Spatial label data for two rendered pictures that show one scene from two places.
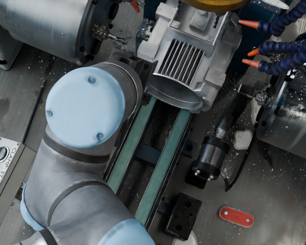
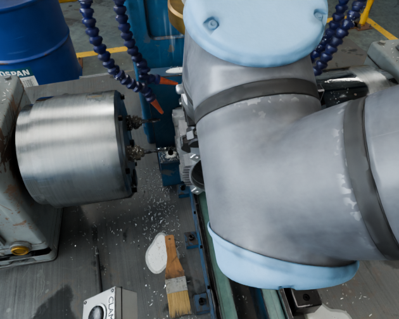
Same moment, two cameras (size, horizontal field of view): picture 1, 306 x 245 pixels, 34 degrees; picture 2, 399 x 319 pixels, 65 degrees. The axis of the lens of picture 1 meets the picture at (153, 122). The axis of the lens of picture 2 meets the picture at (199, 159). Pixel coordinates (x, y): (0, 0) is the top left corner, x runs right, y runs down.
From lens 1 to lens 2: 52 cm
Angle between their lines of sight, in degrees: 27
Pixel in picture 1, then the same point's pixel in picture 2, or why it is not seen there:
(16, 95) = (75, 276)
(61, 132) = (254, 40)
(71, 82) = not seen: outside the picture
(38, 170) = (237, 162)
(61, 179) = (306, 126)
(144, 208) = (269, 293)
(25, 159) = (129, 306)
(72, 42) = (116, 164)
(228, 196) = not seen: hidden behind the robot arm
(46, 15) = (78, 150)
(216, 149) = not seen: hidden behind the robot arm
